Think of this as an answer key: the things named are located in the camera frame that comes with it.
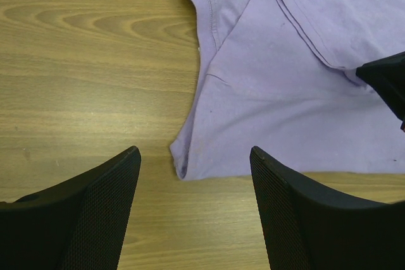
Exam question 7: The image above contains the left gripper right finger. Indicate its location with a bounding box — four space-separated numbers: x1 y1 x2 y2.
250 147 404 269

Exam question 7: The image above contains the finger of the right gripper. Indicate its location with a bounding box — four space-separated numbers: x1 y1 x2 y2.
356 52 405 131

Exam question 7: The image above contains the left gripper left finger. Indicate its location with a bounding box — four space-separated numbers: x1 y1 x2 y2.
1 146 141 269

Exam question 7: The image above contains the lavender t shirt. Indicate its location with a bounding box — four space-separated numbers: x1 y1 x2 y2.
170 0 404 180

